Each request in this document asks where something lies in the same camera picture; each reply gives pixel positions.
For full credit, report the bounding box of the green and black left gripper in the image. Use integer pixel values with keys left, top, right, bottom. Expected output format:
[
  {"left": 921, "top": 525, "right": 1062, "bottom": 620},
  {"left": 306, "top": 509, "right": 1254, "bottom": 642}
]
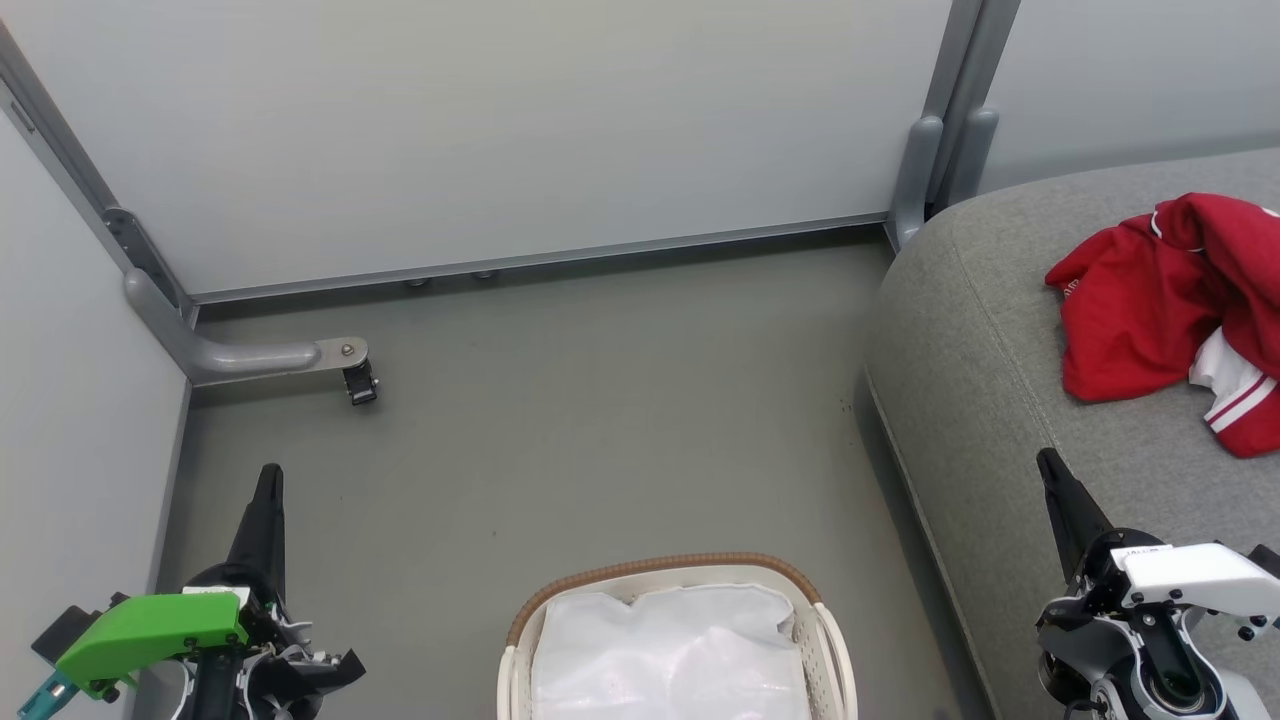
[{"left": 55, "top": 463, "right": 296, "bottom": 701}]

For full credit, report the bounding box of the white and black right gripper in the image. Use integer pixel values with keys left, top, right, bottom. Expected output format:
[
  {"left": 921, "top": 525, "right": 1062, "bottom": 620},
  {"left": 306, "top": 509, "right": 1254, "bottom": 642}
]
[{"left": 1036, "top": 447, "right": 1280, "bottom": 621}]

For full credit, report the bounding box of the red shirt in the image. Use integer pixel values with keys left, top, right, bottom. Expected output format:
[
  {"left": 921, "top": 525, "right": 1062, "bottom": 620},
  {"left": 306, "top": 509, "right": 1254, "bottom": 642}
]
[{"left": 1045, "top": 193, "right": 1280, "bottom": 459}]

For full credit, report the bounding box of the grey fabric sofa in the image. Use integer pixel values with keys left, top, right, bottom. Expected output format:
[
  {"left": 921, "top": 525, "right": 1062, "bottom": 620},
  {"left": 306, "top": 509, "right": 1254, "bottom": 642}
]
[{"left": 862, "top": 148, "right": 1280, "bottom": 720}]

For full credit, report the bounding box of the grey curved partition foot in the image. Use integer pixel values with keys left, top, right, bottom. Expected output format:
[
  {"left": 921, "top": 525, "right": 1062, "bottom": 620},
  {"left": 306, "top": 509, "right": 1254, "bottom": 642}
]
[{"left": 122, "top": 268, "right": 369, "bottom": 388}]

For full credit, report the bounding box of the white laundry basket brown rim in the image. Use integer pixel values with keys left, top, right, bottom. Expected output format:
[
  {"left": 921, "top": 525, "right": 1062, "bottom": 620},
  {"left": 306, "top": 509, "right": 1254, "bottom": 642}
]
[{"left": 497, "top": 552, "right": 859, "bottom": 720}]

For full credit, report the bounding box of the white mesh basket liner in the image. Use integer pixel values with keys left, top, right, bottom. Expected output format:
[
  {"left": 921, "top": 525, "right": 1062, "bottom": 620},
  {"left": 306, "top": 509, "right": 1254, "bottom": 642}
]
[{"left": 530, "top": 583, "right": 813, "bottom": 720}]

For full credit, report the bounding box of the grey rounded post foot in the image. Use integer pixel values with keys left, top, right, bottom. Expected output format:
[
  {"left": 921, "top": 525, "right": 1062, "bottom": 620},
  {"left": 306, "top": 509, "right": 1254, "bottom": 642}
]
[
  {"left": 886, "top": 115, "right": 944, "bottom": 251},
  {"left": 945, "top": 107, "right": 999, "bottom": 206}
]

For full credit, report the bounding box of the grey partition bottom rail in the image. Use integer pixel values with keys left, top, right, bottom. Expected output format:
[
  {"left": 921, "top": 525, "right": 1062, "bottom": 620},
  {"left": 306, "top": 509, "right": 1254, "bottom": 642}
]
[{"left": 190, "top": 212, "right": 889, "bottom": 306}]

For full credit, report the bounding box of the grey partition post with bracket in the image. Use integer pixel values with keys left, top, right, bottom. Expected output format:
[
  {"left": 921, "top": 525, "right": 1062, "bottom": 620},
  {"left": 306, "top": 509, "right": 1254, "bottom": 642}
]
[{"left": 0, "top": 25, "right": 196, "bottom": 326}]

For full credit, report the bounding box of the grey double partition post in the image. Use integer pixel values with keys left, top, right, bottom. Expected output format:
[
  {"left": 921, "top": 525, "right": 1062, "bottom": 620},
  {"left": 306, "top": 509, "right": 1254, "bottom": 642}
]
[{"left": 920, "top": 0, "right": 1023, "bottom": 216}]

